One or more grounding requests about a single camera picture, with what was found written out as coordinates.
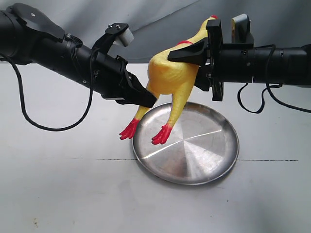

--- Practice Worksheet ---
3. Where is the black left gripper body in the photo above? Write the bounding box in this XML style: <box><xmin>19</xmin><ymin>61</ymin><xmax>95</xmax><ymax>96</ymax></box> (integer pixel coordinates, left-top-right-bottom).
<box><xmin>91</xmin><ymin>50</ymin><xmax>131</xmax><ymax>101</ymax></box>

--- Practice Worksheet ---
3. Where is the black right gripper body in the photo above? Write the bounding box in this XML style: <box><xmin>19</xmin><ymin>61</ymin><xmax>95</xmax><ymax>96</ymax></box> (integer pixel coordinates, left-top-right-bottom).
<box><xmin>206</xmin><ymin>19</ymin><xmax>253</xmax><ymax>101</ymax></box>

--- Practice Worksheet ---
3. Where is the yellow rubber chicken toy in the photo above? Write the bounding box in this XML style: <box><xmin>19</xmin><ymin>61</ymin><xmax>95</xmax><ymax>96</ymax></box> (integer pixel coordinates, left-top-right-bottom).
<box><xmin>119</xmin><ymin>15</ymin><xmax>218</xmax><ymax>145</ymax></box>

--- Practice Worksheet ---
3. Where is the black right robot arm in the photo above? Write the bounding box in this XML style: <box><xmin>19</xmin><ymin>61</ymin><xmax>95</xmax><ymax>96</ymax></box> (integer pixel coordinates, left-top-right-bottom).
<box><xmin>168</xmin><ymin>14</ymin><xmax>311</xmax><ymax>101</ymax></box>

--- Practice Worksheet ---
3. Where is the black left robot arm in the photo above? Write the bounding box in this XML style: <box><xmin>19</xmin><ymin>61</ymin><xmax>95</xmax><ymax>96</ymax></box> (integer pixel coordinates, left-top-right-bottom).
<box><xmin>0</xmin><ymin>3</ymin><xmax>156</xmax><ymax>107</ymax></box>

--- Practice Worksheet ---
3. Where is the grey backdrop cloth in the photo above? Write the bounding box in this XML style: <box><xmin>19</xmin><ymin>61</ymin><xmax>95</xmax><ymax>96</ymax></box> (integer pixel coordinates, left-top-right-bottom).
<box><xmin>0</xmin><ymin>0</ymin><xmax>311</xmax><ymax>64</ymax></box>

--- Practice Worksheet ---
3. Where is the round stainless steel plate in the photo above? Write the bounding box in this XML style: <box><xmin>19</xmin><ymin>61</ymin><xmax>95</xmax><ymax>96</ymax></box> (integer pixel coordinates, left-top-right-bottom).
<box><xmin>132</xmin><ymin>102</ymin><xmax>240</xmax><ymax>185</ymax></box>

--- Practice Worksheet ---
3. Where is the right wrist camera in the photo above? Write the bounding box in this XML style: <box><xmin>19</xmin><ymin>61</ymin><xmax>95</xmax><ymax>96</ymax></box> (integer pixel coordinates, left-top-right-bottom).
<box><xmin>231</xmin><ymin>14</ymin><xmax>254</xmax><ymax>47</ymax></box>

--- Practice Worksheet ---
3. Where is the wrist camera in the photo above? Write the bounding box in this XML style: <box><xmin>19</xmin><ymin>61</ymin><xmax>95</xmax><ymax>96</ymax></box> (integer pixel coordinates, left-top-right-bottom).
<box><xmin>231</xmin><ymin>14</ymin><xmax>254</xmax><ymax>47</ymax></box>
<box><xmin>92</xmin><ymin>23</ymin><xmax>134</xmax><ymax>53</ymax></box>

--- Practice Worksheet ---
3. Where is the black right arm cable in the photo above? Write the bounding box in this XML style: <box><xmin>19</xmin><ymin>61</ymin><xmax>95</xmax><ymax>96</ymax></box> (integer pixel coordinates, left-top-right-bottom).
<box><xmin>237</xmin><ymin>45</ymin><xmax>311</xmax><ymax>114</ymax></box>

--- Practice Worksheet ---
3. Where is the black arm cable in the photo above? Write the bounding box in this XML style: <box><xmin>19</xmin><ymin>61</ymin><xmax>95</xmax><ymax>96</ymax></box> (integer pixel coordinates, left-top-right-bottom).
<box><xmin>0</xmin><ymin>46</ymin><xmax>98</xmax><ymax>132</ymax></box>
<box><xmin>237</xmin><ymin>45</ymin><xmax>311</xmax><ymax>114</ymax></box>

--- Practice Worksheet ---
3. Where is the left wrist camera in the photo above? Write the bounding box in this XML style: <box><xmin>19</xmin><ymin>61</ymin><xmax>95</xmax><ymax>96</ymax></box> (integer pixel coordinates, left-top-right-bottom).
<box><xmin>92</xmin><ymin>23</ymin><xmax>134</xmax><ymax>53</ymax></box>

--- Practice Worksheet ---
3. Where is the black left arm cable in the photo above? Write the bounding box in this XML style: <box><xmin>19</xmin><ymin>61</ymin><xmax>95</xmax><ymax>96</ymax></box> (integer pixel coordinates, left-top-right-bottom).
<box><xmin>0</xmin><ymin>46</ymin><xmax>98</xmax><ymax>132</ymax></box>

